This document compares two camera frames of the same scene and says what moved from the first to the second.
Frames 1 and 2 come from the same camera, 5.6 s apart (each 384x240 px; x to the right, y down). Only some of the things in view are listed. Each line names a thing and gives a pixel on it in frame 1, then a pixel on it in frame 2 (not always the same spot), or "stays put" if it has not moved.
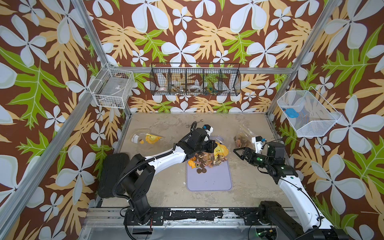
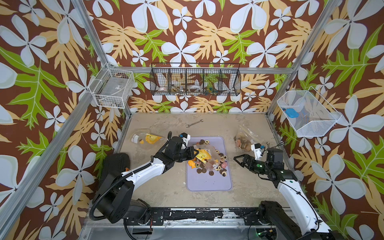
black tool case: x=113 y=166 stays put
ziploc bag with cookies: x=144 y=136 stays put
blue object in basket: x=292 y=113 stays put
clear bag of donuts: x=221 y=151 → x=207 y=155
